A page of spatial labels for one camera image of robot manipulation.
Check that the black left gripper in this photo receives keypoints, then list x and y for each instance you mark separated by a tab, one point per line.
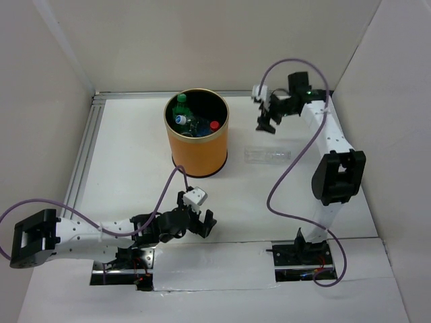
209	222

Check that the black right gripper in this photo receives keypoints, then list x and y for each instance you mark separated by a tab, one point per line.
264	120

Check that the clear bottle without label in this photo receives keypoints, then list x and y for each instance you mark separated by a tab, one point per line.
267	155

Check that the clear bottle red label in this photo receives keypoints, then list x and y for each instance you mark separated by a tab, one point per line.
213	127

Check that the small clear bottle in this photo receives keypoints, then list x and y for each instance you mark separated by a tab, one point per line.
185	124

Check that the crushed green plastic bottle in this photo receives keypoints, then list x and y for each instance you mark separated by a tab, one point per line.
181	107

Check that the clear bottle blue label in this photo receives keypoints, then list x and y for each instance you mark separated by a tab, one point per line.
202	127

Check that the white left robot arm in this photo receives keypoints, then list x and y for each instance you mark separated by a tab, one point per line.
121	244

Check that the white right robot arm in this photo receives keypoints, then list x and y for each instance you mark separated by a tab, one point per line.
339	173

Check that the orange cylindrical bin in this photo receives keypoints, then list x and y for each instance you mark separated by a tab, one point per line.
200	156

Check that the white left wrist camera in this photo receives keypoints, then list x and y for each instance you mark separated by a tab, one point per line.
195	199

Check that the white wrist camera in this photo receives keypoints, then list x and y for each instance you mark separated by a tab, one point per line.
195	199
260	95

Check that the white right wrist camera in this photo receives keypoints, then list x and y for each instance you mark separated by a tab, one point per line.
260	95

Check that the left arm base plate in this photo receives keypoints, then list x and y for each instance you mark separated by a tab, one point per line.
133	266

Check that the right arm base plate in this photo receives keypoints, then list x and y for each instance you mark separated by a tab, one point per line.
290	265

